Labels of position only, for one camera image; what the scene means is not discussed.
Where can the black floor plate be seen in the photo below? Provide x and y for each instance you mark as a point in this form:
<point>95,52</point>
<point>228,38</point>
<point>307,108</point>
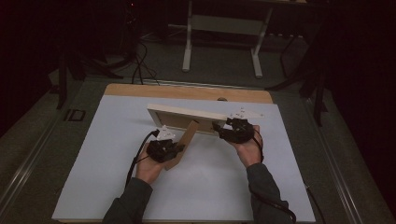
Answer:
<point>74,115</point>

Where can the black metal stand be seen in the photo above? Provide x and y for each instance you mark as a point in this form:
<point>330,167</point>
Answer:
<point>318,93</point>
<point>62,81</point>

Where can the metal floor rail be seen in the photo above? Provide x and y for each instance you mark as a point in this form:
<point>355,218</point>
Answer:
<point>29,163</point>
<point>337,169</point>

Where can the wooden picture frame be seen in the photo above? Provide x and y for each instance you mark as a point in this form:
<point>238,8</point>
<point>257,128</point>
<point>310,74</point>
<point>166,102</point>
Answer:
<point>186,113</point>

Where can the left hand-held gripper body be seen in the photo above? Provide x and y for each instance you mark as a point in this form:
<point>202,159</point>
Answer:
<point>160,151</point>

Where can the white metal desk frame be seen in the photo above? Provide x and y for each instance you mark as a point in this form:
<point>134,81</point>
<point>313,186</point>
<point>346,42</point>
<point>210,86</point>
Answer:
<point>225,25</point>

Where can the person's right hand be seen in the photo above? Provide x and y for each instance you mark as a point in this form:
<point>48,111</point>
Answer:
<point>252,152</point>

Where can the metal strip behind table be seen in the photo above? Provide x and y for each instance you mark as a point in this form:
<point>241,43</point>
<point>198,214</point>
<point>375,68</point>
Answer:
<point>199,84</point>

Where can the person's left hand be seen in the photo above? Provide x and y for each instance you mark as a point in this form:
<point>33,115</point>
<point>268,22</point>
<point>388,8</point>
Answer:
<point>149,169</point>

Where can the white table sheet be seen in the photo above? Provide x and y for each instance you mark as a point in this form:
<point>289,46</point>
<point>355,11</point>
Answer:
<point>205,186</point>

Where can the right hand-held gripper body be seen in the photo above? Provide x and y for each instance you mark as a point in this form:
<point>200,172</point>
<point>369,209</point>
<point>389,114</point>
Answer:
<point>239,130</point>

